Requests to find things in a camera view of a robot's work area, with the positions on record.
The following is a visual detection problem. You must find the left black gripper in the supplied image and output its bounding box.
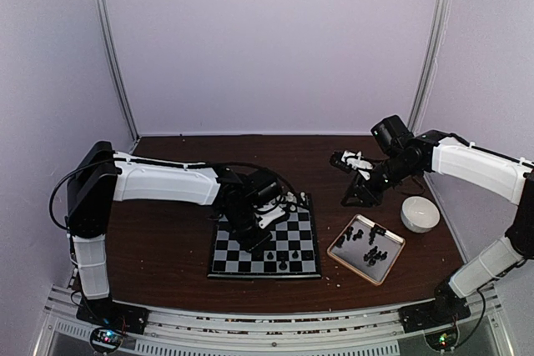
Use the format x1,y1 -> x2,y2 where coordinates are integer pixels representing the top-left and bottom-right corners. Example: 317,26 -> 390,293
223,205 -> 273,254

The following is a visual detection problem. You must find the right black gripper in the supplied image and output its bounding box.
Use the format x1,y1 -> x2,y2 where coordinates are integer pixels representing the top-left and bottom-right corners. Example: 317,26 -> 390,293
341,153 -> 418,208

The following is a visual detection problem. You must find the black white chess board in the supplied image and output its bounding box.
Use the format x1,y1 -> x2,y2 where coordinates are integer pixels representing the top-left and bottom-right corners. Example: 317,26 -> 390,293
207,193 -> 321,279

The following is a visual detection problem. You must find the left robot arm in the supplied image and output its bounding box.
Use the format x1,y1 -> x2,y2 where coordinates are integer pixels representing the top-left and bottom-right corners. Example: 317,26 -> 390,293
66,141 -> 289,326

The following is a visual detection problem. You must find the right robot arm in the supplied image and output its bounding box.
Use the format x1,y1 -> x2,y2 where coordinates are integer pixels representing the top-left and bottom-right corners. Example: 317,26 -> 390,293
330,115 -> 533,324

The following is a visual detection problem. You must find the white bowl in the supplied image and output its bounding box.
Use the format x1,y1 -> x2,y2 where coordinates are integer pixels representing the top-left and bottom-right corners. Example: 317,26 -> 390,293
400,196 -> 441,233

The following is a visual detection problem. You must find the wooden metal tray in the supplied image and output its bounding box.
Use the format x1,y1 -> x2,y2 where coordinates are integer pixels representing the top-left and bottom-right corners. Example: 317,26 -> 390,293
327,214 -> 406,286

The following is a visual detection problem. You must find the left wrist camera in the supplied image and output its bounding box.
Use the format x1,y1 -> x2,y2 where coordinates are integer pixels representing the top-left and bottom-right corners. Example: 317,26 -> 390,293
254,203 -> 297,230

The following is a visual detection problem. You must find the front aluminium rail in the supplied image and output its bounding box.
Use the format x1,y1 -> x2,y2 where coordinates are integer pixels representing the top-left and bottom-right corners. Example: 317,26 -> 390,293
33,283 -> 514,356

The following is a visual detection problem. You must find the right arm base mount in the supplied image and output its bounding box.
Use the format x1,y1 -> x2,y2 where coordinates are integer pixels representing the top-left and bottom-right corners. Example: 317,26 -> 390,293
398,301 -> 471,333

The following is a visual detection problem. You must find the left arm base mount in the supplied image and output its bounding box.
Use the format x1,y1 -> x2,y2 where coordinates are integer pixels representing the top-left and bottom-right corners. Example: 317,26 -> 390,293
76,301 -> 149,334

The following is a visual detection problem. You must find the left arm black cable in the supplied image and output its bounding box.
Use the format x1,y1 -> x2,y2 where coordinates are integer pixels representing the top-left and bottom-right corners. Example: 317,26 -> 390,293
48,162 -> 293,232

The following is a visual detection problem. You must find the right aluminium frame post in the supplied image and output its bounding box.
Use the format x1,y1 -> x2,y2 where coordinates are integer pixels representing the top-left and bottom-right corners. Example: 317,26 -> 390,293
407,0 -> 451,133

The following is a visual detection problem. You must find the aluminium frame post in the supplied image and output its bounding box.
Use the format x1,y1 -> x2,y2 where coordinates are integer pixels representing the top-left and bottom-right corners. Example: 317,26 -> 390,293
407,0 -> 451,133
95,0 -> 140,143

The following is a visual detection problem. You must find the left aluminium frame post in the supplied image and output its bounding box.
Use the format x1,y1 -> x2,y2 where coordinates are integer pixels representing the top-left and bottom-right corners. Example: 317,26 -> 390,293
95,0 -> 140,143

